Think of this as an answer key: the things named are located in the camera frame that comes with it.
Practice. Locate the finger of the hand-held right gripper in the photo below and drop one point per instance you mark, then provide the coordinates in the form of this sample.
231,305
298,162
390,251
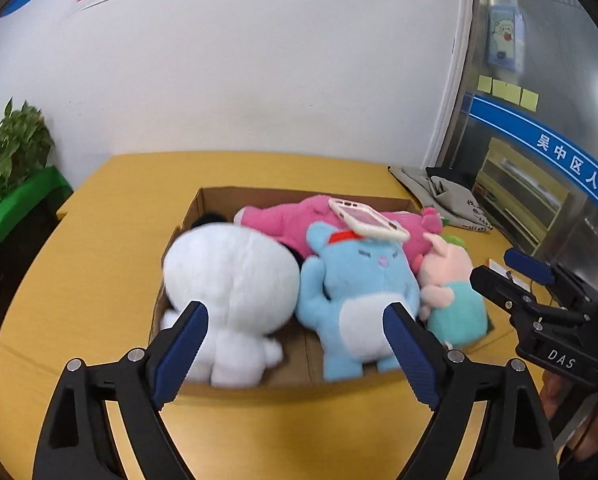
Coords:
529,262
494,285

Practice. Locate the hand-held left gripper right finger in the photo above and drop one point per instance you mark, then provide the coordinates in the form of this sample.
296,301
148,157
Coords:
414,355

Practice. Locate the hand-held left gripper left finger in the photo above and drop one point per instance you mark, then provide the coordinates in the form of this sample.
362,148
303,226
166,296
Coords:
179,355

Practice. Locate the pink and green plush pig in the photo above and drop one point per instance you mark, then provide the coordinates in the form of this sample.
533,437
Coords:
454,305

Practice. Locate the blue plush toy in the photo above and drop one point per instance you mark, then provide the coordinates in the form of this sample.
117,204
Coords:
359,285

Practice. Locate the white round plush toy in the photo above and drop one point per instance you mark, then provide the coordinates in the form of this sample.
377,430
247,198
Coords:
229,280

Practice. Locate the brown cardboard box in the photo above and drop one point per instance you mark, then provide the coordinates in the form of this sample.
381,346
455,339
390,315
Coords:
279,375

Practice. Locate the white pink phone case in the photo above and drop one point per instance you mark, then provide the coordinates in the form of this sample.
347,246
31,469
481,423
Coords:
369,220

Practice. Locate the pink plush bear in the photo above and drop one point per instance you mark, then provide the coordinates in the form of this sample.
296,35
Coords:
289,220

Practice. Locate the yellow shelf unit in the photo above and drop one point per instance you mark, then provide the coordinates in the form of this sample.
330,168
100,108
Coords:
524,195

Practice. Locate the beige cloth bag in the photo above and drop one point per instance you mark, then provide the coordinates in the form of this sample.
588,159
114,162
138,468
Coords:
454,200

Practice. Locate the black cloth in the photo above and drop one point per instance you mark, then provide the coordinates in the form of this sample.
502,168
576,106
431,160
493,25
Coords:
449,172

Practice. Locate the blue window banner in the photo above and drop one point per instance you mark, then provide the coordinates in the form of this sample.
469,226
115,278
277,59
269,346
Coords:
529,132

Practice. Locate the yellow sticky note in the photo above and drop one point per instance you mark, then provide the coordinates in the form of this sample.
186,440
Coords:
514,93
485,85
529,99
500,88

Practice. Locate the green cloth cover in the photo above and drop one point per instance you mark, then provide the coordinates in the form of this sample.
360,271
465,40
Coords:
19,200

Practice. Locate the cartoon pig poster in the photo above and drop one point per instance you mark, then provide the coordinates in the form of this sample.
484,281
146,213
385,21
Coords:
506,35

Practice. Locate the green potted plant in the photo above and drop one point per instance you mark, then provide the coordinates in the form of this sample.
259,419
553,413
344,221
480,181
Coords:
14,145

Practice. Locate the metal door frame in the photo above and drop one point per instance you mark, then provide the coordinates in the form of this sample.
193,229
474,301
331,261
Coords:
459,85

